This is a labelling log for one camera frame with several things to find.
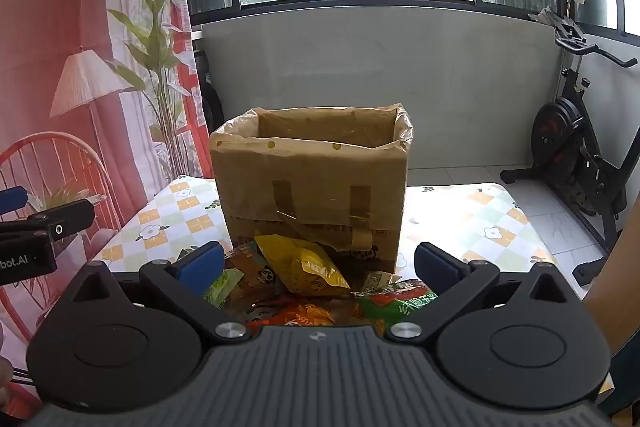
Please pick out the small green snack packet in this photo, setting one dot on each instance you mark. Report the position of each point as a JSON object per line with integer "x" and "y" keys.
{"x": 222, "y": 288}

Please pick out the person's left hand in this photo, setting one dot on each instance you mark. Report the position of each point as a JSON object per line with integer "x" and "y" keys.
{"x": 4, "y": 372}

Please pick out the checkered flower tablecloth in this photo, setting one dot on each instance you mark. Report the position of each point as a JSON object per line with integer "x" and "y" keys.
{"x": 165, "y": 217}

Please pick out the washing machine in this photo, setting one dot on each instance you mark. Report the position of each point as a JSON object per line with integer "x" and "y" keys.
{"x": 212, "y": 107}

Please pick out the black exercise bike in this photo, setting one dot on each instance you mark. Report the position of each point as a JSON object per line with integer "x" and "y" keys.
{"x": 555, "y": 127}

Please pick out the large green snack packet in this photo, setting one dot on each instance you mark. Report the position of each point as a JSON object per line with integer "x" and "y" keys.
{"x": 395, "y": 304}

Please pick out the yellow snack packet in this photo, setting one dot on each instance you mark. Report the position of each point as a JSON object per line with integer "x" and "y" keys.
{"x": 300, "y": 267}

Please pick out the beige snack packet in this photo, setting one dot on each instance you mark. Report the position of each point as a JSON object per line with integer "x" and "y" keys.
{"x": 380, "y": 281}

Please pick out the brown wooden panel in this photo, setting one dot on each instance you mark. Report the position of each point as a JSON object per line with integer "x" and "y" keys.
{"x": 615, "y": 267}

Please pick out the printed backdrop curtain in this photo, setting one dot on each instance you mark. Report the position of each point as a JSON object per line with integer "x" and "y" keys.
{"x": 75, "y": 7}

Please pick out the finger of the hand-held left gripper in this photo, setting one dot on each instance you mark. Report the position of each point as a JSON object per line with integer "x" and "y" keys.
{"x": 12, "y": 199}
{"x": 65, "y": 218}

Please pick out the brown cartoon snack packet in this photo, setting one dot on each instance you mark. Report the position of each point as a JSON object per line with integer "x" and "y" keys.
{"x": 255, "y": 277}

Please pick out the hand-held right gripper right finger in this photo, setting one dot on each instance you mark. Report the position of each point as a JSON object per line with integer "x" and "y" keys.
{"x": 435, "y": 264}

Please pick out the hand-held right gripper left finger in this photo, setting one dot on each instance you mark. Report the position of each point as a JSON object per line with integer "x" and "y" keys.
{"x": 202, "y": 264}

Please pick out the orange snack packet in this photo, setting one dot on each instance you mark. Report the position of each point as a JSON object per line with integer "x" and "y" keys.
{"x": 295, "y": 314}

